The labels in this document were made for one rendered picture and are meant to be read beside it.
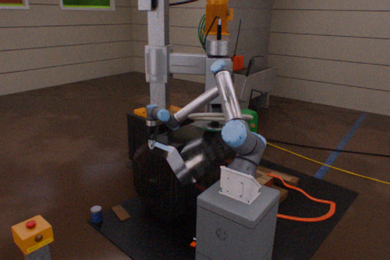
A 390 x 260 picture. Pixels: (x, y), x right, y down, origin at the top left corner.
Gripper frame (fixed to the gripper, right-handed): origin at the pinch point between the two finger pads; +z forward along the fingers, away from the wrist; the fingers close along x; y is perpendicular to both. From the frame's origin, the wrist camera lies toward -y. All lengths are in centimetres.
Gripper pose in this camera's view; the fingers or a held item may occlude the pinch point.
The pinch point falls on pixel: (151, 147)
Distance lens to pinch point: 264.4
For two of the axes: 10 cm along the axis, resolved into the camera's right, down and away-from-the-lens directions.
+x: 9.7, -0.3, 2.4
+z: -0.4, 9.6, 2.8
